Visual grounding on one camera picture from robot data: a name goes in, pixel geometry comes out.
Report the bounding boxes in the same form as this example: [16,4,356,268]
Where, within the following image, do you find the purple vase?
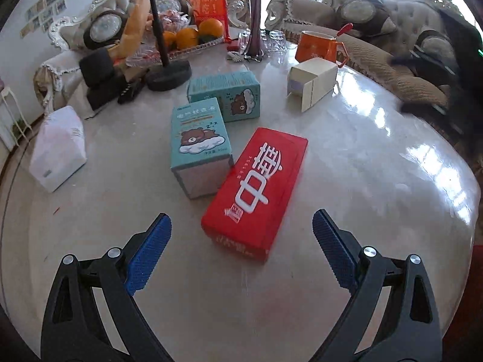
[245,0,267,58]

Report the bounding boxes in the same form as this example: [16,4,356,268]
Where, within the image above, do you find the pink wrapped snacks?
[151,9,189,33]

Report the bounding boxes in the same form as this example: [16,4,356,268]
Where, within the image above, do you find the glass fruit tray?
[126,26,231,69]

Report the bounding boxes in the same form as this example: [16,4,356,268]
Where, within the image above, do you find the square brown-edged cushion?
[337,0,397,38]
[413,28,459,80]

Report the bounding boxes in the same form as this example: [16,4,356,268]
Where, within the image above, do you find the white paper packet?
[29,106,87,193]

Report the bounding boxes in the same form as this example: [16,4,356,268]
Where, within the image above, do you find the teal bear-print box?
[187,71,262,123]
[171,103,235,200]

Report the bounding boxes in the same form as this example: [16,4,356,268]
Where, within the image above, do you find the black lamp stand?
[143,0,192,92]

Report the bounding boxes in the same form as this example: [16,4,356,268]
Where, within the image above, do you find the open white box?
[287,58,338,113]

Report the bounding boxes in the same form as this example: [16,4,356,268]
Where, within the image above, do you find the black box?
[87,75,127,111]

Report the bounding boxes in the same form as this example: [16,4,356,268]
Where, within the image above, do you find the red printed box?
[201,127,309,265]

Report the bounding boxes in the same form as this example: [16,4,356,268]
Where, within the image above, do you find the black foam block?
[79,48,116,88]

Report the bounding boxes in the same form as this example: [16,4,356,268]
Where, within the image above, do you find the group of wall photos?
[19,0,87,38]

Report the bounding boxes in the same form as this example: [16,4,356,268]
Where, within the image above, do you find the black remote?
[118,81,144,104]

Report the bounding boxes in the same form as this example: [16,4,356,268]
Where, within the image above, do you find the white rack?
[0,85,29,151]

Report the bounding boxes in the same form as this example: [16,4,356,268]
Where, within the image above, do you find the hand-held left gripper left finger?
[41,213,174,362]

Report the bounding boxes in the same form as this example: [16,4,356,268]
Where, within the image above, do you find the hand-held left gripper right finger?
[309,208,443,362]

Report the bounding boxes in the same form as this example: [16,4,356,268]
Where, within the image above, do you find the yellow cushion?
[115,0,153,59]

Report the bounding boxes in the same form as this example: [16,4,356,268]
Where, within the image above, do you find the ornate beige sofa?
[264,0,476,148]
[33,0,227,114]

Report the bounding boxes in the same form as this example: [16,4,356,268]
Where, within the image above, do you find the red sign card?
[184,0,232,42]

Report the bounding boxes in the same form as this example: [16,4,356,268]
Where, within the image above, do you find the orange mug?
[295,31,350,69]

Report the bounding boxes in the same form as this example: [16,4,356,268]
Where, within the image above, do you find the round brown-edged cushion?
[83,11,129,50]
[155,0,193,19]

